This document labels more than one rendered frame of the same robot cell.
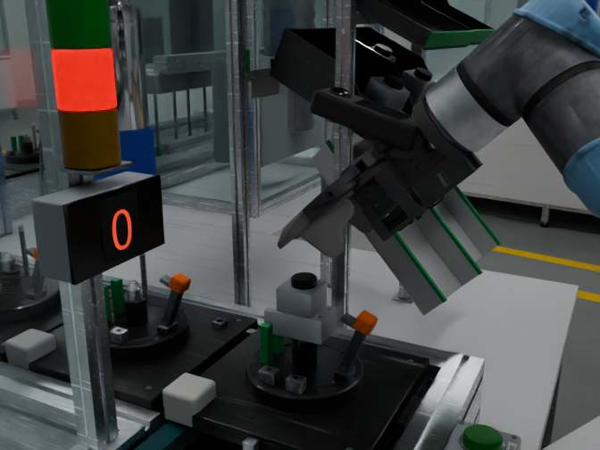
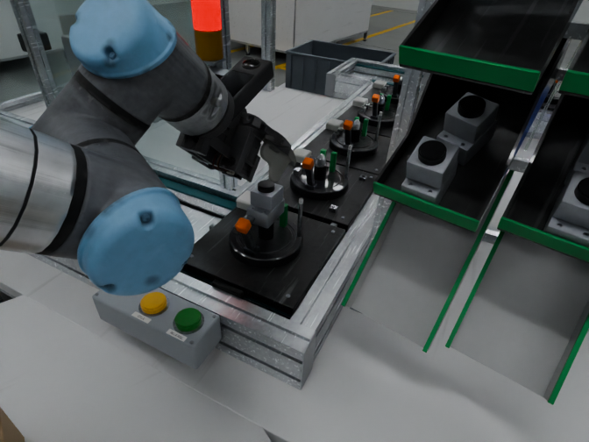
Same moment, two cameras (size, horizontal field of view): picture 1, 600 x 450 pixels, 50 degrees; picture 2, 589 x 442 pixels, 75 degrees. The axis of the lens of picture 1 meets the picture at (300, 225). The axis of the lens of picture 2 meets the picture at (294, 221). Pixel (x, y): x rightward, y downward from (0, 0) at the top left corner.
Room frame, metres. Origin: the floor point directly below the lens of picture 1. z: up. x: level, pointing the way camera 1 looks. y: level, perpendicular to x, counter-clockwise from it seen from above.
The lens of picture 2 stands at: (0.72, -0.58, 1.46)
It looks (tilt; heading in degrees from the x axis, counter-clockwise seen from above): 37 degrees down; 88
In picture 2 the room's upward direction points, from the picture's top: 3 degrees clockwise
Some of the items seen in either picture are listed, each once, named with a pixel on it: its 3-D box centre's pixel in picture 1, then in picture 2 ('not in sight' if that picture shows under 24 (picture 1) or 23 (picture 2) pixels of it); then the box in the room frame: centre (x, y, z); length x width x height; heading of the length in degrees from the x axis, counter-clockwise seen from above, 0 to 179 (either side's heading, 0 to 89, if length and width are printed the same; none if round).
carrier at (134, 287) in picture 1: (135, 307); (320, 168); (0.80, 0.22, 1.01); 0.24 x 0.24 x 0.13; 63
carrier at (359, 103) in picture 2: not in sight; (379, 106); (1.02, 0.66, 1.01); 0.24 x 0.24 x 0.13; 63
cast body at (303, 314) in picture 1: (296, 303); (268, 198); (0.69, 0.00, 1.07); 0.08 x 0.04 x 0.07; 63
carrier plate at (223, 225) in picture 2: (304, 387); (266, 246); (0.69, -0.01, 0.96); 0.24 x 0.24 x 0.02; 63
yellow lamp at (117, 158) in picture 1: (90, 136); (209, 43); (0.57, 0.19, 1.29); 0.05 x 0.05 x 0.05
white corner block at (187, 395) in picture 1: (189, 399); (250, 204); (0.64, 0.13, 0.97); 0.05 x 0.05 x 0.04; 63
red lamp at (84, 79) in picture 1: (85, 79); (206, 13); (0.57, 0.19, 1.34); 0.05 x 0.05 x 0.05
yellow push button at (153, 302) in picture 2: not in sight; (153, 304); (0.51, -0.16, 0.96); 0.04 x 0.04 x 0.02
